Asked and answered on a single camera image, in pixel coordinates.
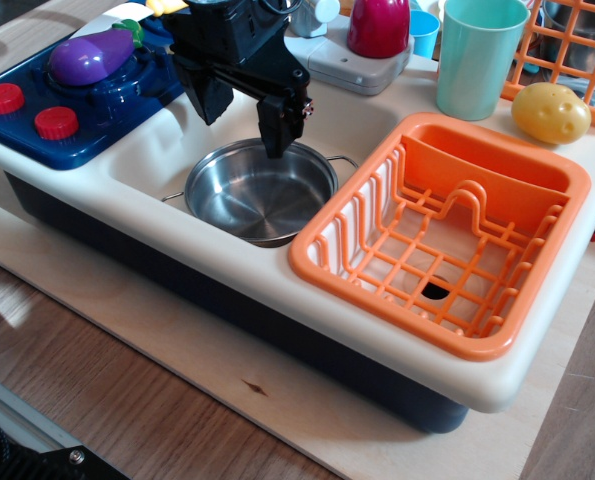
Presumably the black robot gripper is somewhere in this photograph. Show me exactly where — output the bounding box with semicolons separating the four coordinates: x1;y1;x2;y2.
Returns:
162;1;313;159

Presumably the stainless steel pan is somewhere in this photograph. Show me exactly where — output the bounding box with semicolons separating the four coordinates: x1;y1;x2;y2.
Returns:
162;138;358;248

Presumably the cream toy kitchen sink unit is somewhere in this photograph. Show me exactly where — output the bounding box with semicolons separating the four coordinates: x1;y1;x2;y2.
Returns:
0;56;595;433

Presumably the orange plastic drying rack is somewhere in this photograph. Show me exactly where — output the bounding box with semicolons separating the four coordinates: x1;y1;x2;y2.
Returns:
289;113;591;361

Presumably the orange plastic grid rack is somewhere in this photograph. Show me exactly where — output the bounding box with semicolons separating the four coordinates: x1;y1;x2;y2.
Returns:
502;1;595;126

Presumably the grey toy faucet base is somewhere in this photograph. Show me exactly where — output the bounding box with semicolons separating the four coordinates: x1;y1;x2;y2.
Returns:
285;1;414;96

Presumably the yellow toy piece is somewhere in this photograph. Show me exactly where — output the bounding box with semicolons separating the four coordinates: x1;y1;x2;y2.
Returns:
145;0;188;17

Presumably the magenta plastic cup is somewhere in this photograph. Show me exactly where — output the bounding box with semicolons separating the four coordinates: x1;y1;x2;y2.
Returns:
347;0;411;59

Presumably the purple toy eggplant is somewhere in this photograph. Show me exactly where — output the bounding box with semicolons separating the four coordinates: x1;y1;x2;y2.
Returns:
47;19;144;87

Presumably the red stove knob right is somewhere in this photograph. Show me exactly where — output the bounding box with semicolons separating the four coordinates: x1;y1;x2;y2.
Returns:
34;106;79;141

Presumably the red stove knob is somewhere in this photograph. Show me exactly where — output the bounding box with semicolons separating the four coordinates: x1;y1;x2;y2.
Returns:
0;83;25;115
34;106;79;141

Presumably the small blue plastic cup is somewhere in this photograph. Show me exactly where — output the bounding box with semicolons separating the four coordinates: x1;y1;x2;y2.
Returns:
409;9;441;58

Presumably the blue toy stove top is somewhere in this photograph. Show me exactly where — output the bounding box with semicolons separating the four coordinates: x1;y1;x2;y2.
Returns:
0;2;182;170

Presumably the red stove knob left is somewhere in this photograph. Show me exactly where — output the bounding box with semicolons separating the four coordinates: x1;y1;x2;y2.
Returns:
0;83;25;115

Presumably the mint green plastic cup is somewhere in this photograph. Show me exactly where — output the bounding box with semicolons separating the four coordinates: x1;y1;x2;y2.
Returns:
436;0;529;121

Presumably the yellow toy potato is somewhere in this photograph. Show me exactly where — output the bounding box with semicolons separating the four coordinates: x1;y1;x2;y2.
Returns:
511;82;592;145

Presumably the light wooden base board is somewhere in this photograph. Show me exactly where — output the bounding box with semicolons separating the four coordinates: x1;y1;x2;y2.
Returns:
0;208;595;479

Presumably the black bracket with screw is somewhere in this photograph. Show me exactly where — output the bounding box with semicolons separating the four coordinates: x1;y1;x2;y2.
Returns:
0;427;128;480

